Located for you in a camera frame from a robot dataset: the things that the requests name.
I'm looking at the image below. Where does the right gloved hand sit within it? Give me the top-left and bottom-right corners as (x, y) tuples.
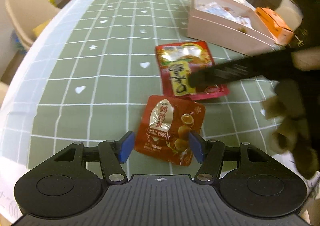
(260, 48), (320, 181)

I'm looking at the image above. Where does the red quail egg packet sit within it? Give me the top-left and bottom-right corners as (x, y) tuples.
(135, 95), (206, 166)

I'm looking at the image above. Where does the green grid tablecloth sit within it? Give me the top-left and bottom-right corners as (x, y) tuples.
(27, 0), (284, 177)

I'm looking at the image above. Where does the pink storage box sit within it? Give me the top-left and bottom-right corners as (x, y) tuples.
(187, 0), (276, 56)

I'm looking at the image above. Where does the red white snack packet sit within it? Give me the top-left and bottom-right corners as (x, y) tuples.
(155, 41), (229, 101)

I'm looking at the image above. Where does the blue white snack packet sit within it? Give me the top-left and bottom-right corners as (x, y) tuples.
(196, 2), (252, 28)

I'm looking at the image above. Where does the orange box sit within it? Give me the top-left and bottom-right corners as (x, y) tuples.
(255, 7), (294, 46)

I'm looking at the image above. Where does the beige chair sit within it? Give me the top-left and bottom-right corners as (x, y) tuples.
(5, 0), (60, 51)

